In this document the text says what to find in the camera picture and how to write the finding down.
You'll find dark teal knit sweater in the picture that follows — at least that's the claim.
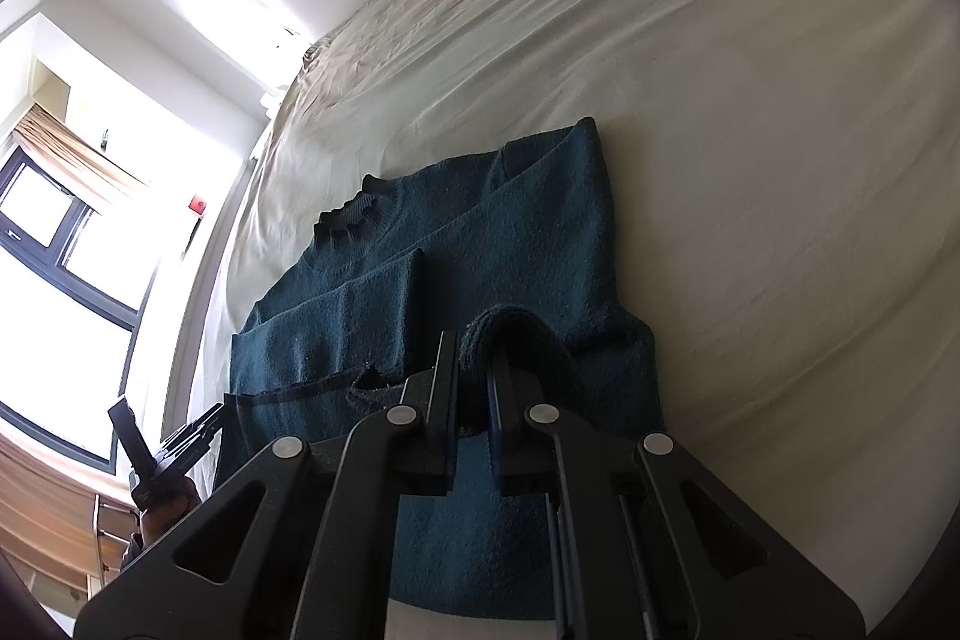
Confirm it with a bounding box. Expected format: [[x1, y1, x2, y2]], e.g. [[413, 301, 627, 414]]
[[217, 119, 664, 620]]

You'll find person's left hand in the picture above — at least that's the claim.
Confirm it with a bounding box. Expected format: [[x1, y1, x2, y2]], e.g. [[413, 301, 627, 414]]
[[140, 477, 200, 549]]

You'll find black framed window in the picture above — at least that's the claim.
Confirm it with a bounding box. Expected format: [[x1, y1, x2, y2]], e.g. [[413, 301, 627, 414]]
[[2, 148, 155, 474]]

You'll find beige bed sheet mattress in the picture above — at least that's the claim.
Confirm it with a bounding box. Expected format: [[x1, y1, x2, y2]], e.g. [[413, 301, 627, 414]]
[[190, 0, 958, 626]]

